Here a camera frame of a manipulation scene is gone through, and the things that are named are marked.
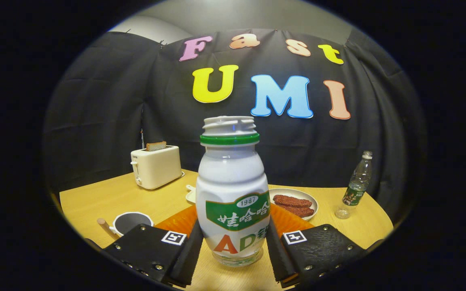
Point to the brown meat patty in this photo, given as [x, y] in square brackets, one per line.
[291, 200]
[299, 211]

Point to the white juice bottle green label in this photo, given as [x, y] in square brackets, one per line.
[233, 173]

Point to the toast slice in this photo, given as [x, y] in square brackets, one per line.
[156, 146]

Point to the small white dish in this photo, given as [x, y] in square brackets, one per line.
[191, 196]

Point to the cream toaster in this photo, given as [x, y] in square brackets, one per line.
[158, 167]

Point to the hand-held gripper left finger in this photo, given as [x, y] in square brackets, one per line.
[190, 258]

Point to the wooden table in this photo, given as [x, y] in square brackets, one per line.
[107, 198]

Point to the round cream plate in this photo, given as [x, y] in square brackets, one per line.
[313, 202]

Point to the clear plastic water bottle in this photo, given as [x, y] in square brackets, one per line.
[356, 186]

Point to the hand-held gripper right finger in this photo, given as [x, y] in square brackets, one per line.
[275, 258]

